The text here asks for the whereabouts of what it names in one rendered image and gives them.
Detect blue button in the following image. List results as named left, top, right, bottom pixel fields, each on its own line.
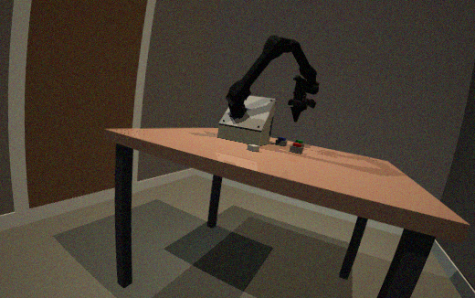
left=275, top=137, right=287, bottom=146

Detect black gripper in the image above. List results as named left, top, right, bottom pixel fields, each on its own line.
left=288, top=90, right=307, bottom=122

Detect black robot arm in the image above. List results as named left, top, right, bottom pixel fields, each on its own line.
left=226, top=36, right=320, bottom=118

